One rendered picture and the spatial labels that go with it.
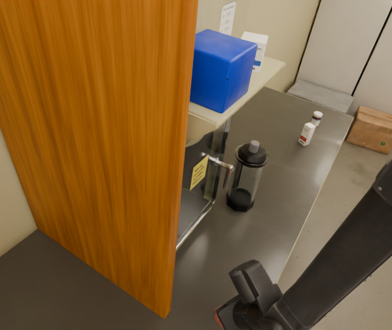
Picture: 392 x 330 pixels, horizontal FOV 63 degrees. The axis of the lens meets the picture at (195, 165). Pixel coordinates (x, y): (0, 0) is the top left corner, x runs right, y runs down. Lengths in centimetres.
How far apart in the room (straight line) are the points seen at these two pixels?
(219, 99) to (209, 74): 4
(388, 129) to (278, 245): 256
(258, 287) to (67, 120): 45
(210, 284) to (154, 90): 66
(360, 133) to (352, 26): 102
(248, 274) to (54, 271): 60
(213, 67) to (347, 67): 324
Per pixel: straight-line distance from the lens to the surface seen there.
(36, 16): 56
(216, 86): 51
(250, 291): 62
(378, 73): 368
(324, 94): 360
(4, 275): 106
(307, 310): 51
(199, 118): 51
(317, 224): 256
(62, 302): 96
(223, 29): 69
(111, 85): 49
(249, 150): 101
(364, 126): 348
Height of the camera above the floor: 178
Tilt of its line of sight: 41 degrees down
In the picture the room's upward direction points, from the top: 7 degrees clockwise
